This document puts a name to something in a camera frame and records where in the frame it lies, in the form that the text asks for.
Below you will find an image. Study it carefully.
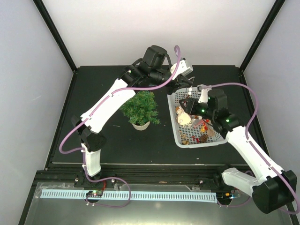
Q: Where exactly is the white perforated plastic basket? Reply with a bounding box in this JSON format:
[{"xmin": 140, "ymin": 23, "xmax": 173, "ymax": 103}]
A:
[{"xmin": 167, "ymin": 87, "xmax": 226, "ymax": 148}]

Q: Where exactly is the small green christmas tree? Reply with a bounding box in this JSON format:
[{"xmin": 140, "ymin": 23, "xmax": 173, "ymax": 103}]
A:
[{"xmin": 120, "ymin": 91, "xmax": 160, "ymax": 131}]

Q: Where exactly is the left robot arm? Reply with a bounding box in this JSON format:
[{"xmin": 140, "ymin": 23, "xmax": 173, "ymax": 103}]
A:
[{"xmin": 72, "ymin": 45, "xmax": 193, "ymax": 187}]

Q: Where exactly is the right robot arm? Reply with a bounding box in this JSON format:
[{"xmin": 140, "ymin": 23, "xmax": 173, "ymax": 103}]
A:
[{"xmin": 179, "ymin": 89, "xmax": 300, "ymax": 214}]

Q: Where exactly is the wooden snowman ornament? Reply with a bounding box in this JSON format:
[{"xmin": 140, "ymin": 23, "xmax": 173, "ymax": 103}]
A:
[{"xmin": 176, "ymin": 106, "xmax": 191, "ymax": 126}]

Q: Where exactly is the brown pine cone ornament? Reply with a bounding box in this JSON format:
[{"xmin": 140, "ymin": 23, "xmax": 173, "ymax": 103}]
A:
[{"xmin": 199, "ymin": 134, "xmax": 208, "ymax": 143}]

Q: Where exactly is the gold bell ornament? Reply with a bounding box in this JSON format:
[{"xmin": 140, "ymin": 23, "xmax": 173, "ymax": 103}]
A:
[{"xmin": 182, "ymin": 140, "xmax": 190, "ymax": 145}]

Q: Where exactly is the small circuit board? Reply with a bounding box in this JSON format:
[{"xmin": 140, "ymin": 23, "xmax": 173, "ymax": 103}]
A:
[{"xmin": 86, "ymin": 190, "xmax": 103, "ymax": 198}]

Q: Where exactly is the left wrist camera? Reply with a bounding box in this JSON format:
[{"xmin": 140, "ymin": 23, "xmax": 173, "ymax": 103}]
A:
[{"xmin": 170, "ymin": 59, "xmax": 193, "ymax": 80}]

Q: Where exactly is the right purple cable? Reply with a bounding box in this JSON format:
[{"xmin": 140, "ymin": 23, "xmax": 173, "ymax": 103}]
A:
[{"xmin": 198, "ymin": 82, "xmax": 300, "ymax": 215}]

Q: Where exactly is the purple cable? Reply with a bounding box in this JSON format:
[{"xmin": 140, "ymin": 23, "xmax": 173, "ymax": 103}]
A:
[
  {"xmin": 58, "ymin": 45, "xmax": 181, "ymax": 209},
  {"xmin": 198, "ymin": 82, "xmax": 300, "ymax": 215}
]

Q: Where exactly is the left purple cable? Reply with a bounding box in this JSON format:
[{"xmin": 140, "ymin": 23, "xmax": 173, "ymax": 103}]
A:
[{"xmin": 58, "ymin": 45, "xmax": 181, "ymax": 209}]

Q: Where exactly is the right black frame post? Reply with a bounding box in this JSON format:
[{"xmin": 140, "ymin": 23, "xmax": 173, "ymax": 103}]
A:
[{"xmin": 239, "ymin": 0, "xmax": 286, "ymax": 71}]

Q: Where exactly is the black frame post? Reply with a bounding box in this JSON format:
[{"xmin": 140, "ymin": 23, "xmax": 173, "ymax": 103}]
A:
[
  {"xmin": 33, "ymin": 0, "xmax": 77, "ymax": 72},
  {"xmin": 239, "ymin": 0, "xmax": 286, "ymax": 71}
]

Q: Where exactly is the light blue slotted cable duct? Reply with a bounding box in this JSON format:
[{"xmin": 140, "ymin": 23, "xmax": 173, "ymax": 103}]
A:
[{"xmin": 40, "ymin": 189, "xmax": 217, "ymax": 203}]

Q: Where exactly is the left black frame post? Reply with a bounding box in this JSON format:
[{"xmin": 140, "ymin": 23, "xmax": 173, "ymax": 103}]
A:
[{"xmin": 33, "ymin": 0, "xmax": 77, "ymax": 72}]

